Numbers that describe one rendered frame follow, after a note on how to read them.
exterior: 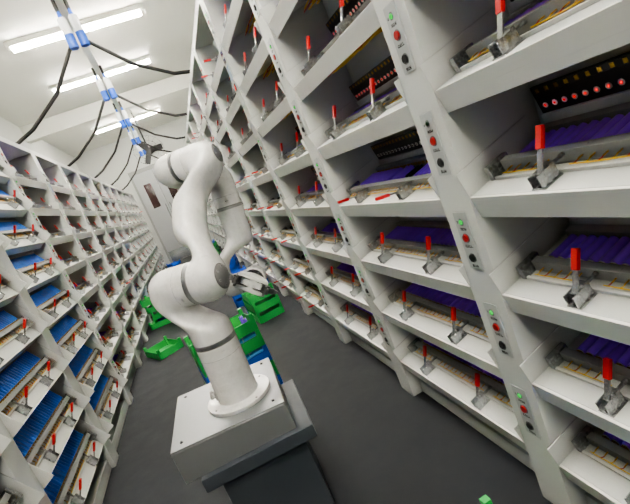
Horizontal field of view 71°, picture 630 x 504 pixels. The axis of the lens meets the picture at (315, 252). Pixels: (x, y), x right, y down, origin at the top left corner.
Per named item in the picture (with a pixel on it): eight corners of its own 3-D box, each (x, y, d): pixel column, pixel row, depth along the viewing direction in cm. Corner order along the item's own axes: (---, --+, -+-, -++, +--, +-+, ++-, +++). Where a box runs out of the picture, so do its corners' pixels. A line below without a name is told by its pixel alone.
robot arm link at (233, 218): (194, 217, 148) (225, 301, 152) (240, 202, 149) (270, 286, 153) (198, 216, 157) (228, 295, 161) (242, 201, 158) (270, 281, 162)
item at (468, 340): (508, 382, 99) (477, 337, 96) (387, 321, 157) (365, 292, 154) (567, 322, 103) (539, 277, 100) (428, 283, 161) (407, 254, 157)
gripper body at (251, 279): (263, 295, 149) (262, 301, 138) (234, 285, 148) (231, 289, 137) (271, 275, 149) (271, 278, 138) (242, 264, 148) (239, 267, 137)
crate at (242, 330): (197, 362, 191) (189, 346, 190) (190, 352, 210) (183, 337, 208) (259, 328, 202) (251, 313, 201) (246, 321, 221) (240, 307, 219)
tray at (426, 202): (452, 217, 92) (427, 179, 90) (346, 216, 150) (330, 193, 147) (517, 158, 95) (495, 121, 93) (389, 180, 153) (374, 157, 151)
